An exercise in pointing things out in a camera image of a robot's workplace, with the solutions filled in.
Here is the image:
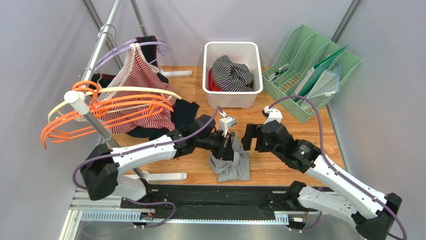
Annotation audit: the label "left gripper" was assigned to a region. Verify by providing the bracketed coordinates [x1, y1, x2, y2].
[195, 129, 238, 162]

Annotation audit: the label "grey garment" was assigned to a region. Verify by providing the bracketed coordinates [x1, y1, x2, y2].
[209, 131, 251, 183]

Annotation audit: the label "red tank top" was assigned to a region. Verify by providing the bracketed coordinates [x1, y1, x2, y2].
[208, 69, 222, 92]

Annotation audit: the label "black white striped top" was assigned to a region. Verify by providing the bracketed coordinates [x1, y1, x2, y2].
[210, 55, 254, 93]

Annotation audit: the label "red white striped top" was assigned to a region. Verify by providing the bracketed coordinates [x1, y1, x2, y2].
[72, 43, 181, 134]

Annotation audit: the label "orange plastic hanger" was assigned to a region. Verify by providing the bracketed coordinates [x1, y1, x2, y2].
[40, 97, 173, 149]

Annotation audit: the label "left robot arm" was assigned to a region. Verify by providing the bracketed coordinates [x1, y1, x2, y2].
[78, 115, 237, 201]

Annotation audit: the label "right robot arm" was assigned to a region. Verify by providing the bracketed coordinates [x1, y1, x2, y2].
[241, 120, 407, 240]

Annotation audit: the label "dark navy garment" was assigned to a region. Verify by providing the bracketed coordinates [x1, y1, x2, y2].
[91, 35, 199, 140]

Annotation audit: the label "pens in organizer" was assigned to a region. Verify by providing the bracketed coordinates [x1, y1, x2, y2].
[266, 63, 290, 82]

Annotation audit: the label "green folder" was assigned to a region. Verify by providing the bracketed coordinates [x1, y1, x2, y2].
[293, 44, 349, 97]

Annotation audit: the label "white plastic basket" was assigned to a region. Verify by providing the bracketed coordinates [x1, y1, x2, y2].
[202, 41, 264, 109]

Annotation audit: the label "green file organizer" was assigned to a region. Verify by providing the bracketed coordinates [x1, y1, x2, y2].
[261, 24, 364, 124]

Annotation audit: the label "clear document pouch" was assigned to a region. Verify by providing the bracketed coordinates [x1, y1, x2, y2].
[305, 62, 343, 109]

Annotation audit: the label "metal clothes rack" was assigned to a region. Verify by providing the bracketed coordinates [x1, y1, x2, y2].
[64, 0, 187, 182]

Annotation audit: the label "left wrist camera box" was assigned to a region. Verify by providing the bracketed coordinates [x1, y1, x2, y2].
[218, 112, 237, 137]

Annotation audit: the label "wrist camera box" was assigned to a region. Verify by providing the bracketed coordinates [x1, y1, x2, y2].
[262, 106, 283, 125]
[218, 112, 237, 137]

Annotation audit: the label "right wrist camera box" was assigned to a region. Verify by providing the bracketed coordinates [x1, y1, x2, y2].
[262, 106, 283, 125]

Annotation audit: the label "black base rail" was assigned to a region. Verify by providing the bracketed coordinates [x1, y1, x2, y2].
[119, 184, 319, 222]

